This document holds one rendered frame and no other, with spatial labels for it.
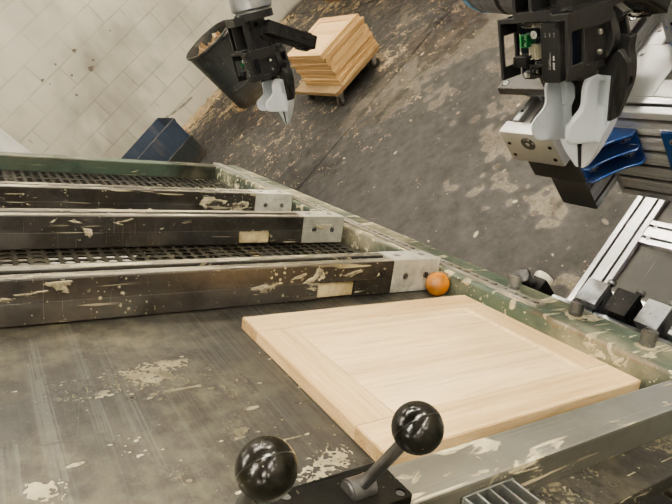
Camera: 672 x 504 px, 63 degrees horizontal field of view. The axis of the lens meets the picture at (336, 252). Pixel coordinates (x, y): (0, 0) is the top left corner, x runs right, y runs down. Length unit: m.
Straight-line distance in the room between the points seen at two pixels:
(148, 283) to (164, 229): 0.40
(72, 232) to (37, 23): 4.77
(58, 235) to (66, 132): 4.73
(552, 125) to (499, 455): 0.33
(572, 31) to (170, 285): 0.66
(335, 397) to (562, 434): 0.26
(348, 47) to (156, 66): 2.57
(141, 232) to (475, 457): 0.89
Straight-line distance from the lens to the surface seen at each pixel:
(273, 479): 0.34
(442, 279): 1.16
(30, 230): 1.24
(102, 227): 1.25
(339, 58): 4.08
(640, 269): 1.93
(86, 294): 0.88
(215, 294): 0.94
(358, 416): 0.66
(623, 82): 0.55
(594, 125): 0.57
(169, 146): 5.10
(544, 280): 1.30
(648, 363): 0.96
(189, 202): 1.60
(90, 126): 5.99
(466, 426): 0.69
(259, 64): 1.07
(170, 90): 6.17
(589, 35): 0.53
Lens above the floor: 1.75
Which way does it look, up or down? 36 degrees down
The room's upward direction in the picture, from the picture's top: 43 degrees counter-clockwise
